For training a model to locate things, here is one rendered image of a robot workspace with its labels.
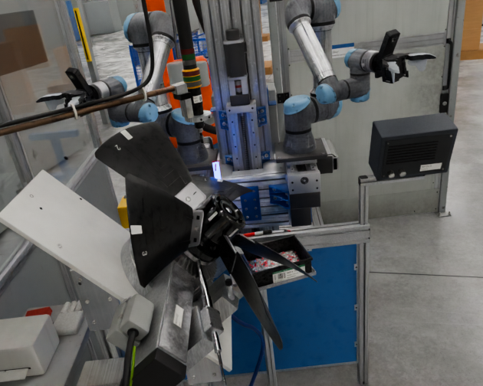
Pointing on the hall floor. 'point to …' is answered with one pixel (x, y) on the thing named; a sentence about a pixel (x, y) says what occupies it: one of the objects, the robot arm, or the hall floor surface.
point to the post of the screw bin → (268, 351)
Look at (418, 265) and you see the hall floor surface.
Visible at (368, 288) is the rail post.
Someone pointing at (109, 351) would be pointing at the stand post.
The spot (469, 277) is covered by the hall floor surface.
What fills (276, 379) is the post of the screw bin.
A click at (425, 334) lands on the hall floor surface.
